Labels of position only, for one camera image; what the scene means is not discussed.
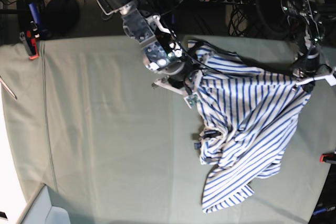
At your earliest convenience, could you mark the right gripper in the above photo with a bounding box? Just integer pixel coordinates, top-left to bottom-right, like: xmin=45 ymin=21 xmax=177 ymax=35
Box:
xmin=152 ymin=62 xmax=205 ymax=98

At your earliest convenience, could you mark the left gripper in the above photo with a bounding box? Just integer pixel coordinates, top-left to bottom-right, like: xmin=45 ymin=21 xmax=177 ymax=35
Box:
xmin=292 ymin=58 xmax=335 ymax=88

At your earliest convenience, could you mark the blue white striped t-shirt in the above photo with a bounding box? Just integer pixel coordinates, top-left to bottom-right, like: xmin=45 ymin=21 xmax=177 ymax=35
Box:
xmin=196 ymin=45 xmax=311 ymax=214

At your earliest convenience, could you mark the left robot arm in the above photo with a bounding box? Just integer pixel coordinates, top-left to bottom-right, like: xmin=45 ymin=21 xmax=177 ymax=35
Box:
xmin=256 ymin=0 xmax=335 ymax=86

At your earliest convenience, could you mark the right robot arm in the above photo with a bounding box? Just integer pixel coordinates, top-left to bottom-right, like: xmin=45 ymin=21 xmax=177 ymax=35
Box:
xmin=96 ymin=0 xmax=202 ymax=102

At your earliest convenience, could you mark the red clamp at right edge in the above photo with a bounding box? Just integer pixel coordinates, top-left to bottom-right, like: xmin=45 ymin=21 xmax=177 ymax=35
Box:
xmin=319 ymin=153 xmax=336 ymax=165

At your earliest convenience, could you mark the green table cloth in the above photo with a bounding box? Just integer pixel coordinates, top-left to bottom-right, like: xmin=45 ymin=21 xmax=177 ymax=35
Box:
xmin=1 ymin=36 xmax=335 ymax=223

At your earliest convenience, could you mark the black round base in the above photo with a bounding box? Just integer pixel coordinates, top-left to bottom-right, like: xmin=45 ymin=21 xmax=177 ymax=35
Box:
xmin=43 ymin=0 xmax=80 ymax=36

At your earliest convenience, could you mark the red clamp at left corner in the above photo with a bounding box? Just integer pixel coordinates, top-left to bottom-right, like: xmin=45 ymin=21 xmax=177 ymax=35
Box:
xmin=19 ymin=30 xmax=39 ymax=60

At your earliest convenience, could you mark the metal bar at left edge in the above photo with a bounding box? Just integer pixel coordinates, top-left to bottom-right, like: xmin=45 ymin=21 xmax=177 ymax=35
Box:
xmin=0 ymin=77 xmax=17 ymax=100

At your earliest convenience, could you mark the white bin at bottom left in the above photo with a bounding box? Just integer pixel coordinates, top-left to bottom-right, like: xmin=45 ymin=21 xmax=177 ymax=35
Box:
xmin=16 ymin=183 xmax=71 ymax=224

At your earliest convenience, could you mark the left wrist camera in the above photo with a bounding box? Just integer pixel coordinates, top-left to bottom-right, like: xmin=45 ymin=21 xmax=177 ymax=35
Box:
xmin=325 ymin=74 xmax=336 ymax=87

